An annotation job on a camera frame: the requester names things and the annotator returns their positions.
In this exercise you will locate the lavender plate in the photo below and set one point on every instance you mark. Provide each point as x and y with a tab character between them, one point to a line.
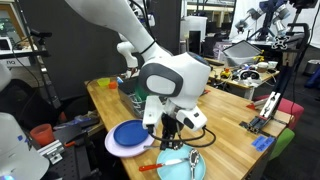
122	151

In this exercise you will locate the silver spoon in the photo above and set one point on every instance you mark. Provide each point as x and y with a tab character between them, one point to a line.
193	160

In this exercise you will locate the grey dish rack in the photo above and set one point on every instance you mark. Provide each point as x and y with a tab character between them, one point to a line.
126	91

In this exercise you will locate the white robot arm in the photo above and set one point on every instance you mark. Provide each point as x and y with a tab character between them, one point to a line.
173	83

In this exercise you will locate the dark blue plate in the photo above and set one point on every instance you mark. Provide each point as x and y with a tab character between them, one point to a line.
130	133

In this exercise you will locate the orange cup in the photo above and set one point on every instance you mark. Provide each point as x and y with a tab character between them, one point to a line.
43	134

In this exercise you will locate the black camera stand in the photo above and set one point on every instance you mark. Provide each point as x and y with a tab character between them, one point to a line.
293	46

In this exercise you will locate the lime green bowl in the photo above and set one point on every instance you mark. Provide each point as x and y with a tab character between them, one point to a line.
103	82

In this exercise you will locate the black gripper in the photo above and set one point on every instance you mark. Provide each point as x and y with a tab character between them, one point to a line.
170	128

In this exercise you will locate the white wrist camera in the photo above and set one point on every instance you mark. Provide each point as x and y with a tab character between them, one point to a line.
194	118

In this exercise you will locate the light blue plate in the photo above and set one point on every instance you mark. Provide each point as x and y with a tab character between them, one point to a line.
180	171

